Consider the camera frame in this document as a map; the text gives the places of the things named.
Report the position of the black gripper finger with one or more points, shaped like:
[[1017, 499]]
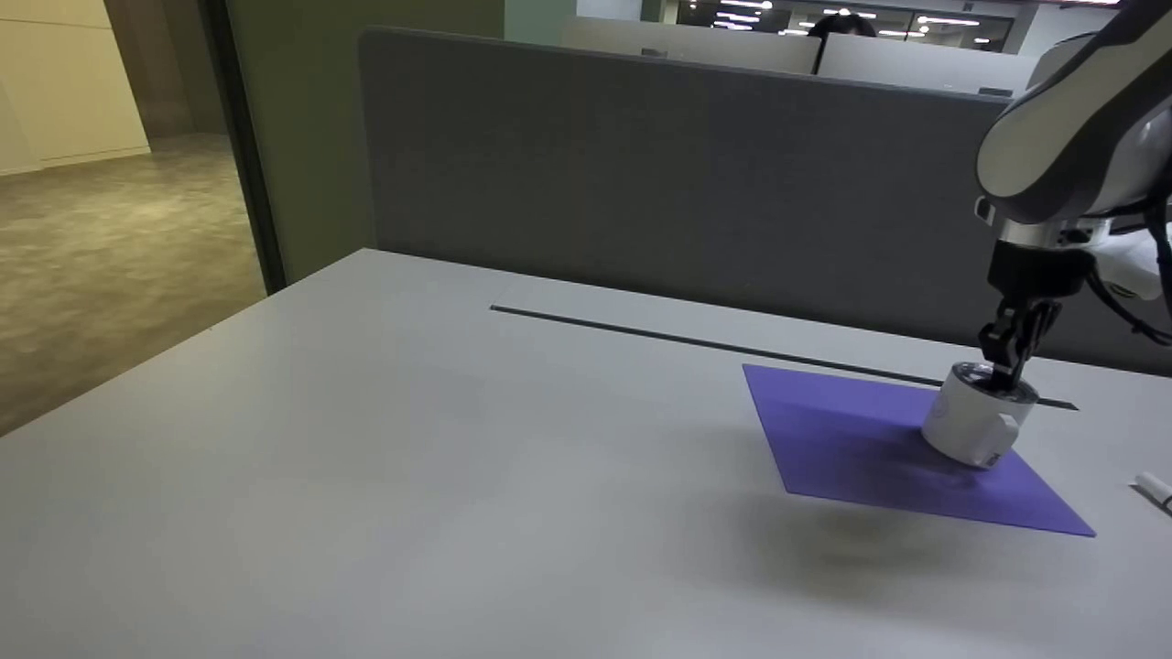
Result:
[[1038, 333], [999, 338]]

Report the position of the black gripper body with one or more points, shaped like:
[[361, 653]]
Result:
[[1036, 271]]

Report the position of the white travel mug clear lid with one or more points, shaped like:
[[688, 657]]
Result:
[[965, 425]]

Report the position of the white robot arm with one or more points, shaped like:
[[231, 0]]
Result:
[[1075, 132]]

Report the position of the purple square mat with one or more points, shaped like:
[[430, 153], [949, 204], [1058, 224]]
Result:
[[844, 445]]

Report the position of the white marker pen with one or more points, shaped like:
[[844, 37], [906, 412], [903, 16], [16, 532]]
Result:
[[1151, 487]]

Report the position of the white background desk divider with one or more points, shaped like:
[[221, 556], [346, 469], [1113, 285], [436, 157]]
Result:
[[903, 67]]

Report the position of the grey fabric desk partition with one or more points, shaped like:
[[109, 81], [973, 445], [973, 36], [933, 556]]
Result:
[[682, 197]]

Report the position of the dark vertical door frame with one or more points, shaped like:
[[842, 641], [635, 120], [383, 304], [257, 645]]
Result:
[[243, 148]]

